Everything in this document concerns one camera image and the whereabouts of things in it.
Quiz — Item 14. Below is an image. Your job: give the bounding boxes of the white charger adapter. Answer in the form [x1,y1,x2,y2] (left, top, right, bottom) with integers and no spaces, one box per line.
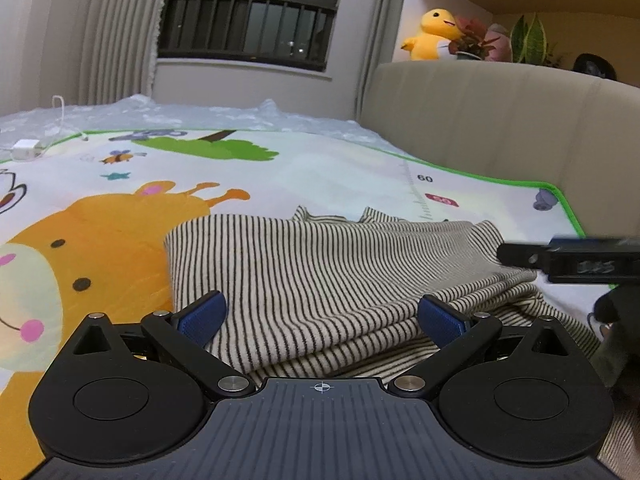
[12,138,44,160]

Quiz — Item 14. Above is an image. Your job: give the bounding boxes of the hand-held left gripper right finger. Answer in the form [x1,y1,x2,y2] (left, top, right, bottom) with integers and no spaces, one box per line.
[387,294,577,402]

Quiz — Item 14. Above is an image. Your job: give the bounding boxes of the striped knit garment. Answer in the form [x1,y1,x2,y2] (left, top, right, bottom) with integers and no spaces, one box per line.
[164,206,640,480]

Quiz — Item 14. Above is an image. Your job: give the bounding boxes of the yellow duck plush toy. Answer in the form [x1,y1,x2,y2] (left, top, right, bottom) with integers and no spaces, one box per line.
[400,8,466,62]

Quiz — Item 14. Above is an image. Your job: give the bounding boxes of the beige padded headboard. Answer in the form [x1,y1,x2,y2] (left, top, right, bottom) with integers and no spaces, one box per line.
[356,60,640,292]

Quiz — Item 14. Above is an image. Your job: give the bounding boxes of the green snake plant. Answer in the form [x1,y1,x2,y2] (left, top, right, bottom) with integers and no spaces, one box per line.
[509,12,570,69]

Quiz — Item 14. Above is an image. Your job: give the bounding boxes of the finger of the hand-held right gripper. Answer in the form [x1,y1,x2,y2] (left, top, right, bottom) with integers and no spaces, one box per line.
[497,235,640,286]

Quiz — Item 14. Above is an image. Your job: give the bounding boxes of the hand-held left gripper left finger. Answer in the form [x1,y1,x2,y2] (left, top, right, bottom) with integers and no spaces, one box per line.
[70,290,257,399]

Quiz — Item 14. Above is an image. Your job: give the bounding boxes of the pink plush toy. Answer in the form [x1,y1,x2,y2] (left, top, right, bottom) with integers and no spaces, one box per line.
[482,23,514,64]

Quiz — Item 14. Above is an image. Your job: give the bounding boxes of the white charger cable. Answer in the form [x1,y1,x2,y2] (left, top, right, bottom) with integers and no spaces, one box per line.
[0,94,90,155]

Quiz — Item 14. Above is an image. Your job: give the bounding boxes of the giraffe print play mat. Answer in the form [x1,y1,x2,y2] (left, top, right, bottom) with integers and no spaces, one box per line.
[0,127,587,461]

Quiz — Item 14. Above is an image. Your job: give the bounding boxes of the black round object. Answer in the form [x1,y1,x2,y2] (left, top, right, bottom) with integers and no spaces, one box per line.
[572,53,619,82]

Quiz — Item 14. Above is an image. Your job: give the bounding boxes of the beige pleated curtain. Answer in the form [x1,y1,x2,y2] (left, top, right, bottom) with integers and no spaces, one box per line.
[75,0,177,107]

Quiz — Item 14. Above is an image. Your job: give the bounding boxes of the pale printed bedsheet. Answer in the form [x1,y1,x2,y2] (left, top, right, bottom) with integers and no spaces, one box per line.
[0,94,416,163]

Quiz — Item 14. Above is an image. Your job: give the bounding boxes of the red leaf potted plant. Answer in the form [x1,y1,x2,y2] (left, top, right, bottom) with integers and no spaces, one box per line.
[447,16,501,62]

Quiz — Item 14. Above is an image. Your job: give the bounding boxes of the dark barred window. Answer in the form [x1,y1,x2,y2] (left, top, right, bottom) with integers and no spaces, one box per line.
[156,0,349,73]

